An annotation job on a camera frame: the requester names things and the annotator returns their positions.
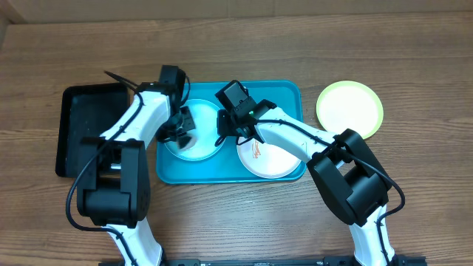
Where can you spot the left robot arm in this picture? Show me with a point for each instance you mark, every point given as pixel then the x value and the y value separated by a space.
pixel 111 193

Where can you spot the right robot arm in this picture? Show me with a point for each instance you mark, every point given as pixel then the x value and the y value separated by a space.
pixel 350 179

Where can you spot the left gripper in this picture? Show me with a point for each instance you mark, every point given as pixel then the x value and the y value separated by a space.
pixel 162 136

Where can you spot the yellow-green plate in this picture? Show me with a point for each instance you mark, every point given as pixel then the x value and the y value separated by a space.
pixel 350 105

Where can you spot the light blue plate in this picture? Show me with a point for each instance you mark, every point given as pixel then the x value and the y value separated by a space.
pixel 204 136

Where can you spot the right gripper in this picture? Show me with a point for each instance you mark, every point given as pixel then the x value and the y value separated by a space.
pixel 228 128

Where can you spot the black rectangular tray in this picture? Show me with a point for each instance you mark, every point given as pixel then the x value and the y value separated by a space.
pixel 86 111

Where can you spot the green and pink sponge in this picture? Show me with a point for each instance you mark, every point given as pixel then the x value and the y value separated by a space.
pixel 186 142

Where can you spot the white plate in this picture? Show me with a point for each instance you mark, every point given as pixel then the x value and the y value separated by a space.
pixel 266 160

